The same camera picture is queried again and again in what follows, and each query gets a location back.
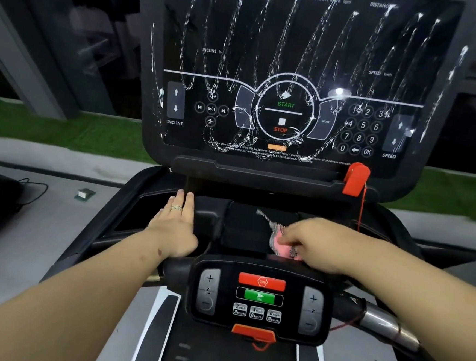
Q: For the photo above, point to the person's left hand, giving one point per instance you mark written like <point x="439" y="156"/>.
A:
<point x="174" y="235"/>

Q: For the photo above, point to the black treadmill running belt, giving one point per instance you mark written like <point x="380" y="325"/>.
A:
<point x="216" y="357"/>

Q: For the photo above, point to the orange safety key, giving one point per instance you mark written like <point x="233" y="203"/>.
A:
<point x="253" y="334"/>

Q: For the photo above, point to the small green and white box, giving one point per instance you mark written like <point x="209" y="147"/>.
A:
<point x="85" y="194"/>

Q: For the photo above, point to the black treadmill console tray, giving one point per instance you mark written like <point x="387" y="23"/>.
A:
<point x="238" y="227"/>

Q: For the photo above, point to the person's right forearm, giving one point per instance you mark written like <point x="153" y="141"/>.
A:
<point x="422" y="295"/>

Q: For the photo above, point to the grey metal window frame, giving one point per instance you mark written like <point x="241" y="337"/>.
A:
<point x="29" y="59"/>

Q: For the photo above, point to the person's left forearm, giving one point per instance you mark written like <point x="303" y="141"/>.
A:
<point x="64" y="296"/>

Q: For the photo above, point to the person's right hand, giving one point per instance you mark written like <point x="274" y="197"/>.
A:
<point x="323" y="244"/>

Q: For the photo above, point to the black treadmill console screen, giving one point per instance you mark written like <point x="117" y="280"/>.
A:
<point x="297" y="47"/>

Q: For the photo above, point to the green artificial grass strip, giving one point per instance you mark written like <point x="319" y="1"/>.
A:
<point x="81" y="131"/>

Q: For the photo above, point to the pink and grey cleaning cloth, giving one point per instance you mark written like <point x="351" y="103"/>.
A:
<point x="279" y="243"/>

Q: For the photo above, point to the person's right fingers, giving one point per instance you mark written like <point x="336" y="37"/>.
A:
<point x="295" y="238"/>

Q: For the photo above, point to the person's left middle finger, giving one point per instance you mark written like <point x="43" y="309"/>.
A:
<point x="189" y="204"/>

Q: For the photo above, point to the person's left little finger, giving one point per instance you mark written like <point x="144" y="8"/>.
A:
<point x="162" y="214"/>

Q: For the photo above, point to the red safety clip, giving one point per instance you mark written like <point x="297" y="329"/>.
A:
<point x="355" y="179"/>

